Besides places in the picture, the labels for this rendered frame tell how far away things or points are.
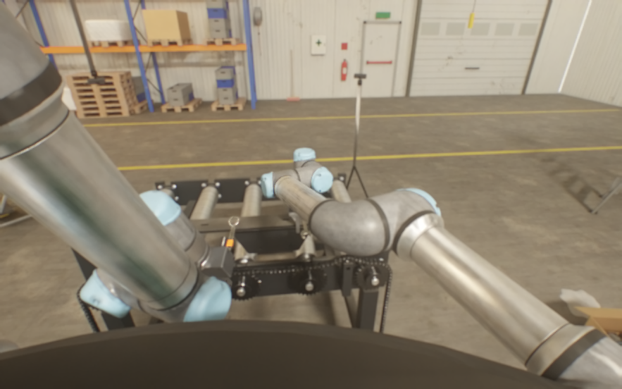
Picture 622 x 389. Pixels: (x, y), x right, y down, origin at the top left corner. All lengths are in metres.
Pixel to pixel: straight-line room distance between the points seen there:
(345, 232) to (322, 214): 0.07
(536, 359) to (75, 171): 0.55
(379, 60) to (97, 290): 10.31
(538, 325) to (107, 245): 0.52
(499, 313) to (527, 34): 12.39
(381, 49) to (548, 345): 10.25
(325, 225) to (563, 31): 13.26
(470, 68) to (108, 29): 10.28
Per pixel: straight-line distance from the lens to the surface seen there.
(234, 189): 2.28
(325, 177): 0.96
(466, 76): 11.86
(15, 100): 0.27
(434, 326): 2.53
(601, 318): 2.82
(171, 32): 9.04
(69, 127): 0.30
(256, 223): 1.27
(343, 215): 0.61
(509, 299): 0.55
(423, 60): 11.09
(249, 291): 1.42
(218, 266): 0.66
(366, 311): 1.68
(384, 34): 10.58
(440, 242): 0.60
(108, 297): 0.54
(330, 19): 10.25
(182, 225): 0.58
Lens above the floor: 1.84
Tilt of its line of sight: 28 degrees down
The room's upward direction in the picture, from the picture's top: straight up
